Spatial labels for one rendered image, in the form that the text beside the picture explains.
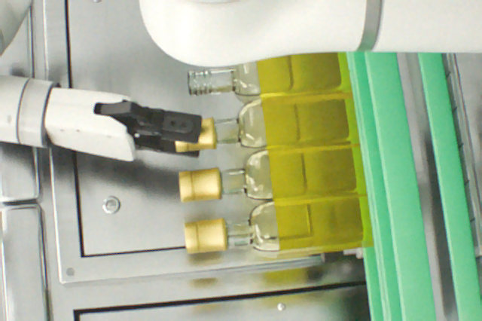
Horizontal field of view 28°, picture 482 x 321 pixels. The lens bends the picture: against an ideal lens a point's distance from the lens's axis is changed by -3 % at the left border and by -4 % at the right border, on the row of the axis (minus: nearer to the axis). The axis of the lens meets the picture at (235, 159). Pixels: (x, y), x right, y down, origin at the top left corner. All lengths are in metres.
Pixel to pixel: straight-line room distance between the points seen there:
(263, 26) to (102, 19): 0.66
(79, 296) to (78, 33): 0.34
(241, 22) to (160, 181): 0.60
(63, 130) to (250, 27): 0.47
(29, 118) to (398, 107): 0.40
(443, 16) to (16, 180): 0.71
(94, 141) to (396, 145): 0.33
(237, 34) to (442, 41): 0.14
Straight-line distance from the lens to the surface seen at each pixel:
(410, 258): 0.97
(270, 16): 0.67
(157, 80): 1.28
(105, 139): 1.09
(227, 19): 0.65
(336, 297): 1.26
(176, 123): 1.09
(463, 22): 0.69
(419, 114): 1.01
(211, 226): 1.08
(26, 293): 1.23
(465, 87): 1.01
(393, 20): 0.67
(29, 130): 1.12
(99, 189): 1.24
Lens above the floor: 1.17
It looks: 3 degrees down
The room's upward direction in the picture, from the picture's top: 96 degrees counter-clockwise
